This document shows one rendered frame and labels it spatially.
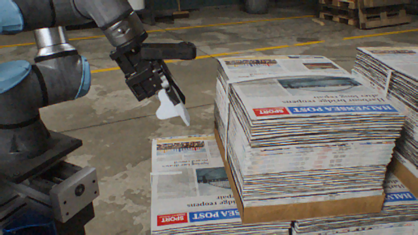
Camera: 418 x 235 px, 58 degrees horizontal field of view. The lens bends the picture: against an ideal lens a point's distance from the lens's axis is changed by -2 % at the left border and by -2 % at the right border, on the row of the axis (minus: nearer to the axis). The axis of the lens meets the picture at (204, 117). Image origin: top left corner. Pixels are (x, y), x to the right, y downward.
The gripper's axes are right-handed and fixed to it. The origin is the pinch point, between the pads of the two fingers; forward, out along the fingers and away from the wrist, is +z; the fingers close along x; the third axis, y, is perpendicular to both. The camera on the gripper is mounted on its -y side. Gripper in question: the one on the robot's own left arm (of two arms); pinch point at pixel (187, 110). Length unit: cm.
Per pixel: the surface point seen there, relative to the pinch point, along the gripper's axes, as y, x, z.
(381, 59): -46.7, -6.8, 16.4
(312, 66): -30.0, -4.9, 8.1
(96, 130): 96, -191, 62
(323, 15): -225, -603, 234
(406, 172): -36, 14, 33
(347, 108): -27.2, 19.6, 6.1
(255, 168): -7.7, 21.1, 6.9
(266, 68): -20.0, -4.5, 2.5
